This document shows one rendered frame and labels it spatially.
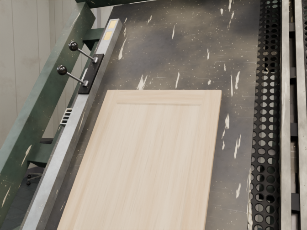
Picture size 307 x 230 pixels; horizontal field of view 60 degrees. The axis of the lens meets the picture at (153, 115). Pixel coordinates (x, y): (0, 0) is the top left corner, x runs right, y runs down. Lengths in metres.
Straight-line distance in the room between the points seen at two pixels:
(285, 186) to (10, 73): 4.11
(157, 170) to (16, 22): 4.01
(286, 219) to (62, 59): 1.08
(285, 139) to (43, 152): 0.87
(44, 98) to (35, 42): 3.51
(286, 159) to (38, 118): 0.93
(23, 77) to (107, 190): 3.79
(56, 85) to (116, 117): 0.41
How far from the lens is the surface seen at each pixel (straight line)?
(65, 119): 1.07
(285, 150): 0.74
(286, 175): 0.72
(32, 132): 1.19
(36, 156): 1.16
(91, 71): 1.12
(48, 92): 1.25
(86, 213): 0.89
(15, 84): 4.47
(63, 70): 1.05
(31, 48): 4.65
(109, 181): 0.87
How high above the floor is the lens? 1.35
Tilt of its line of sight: 5 degrees down
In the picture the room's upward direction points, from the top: straight up
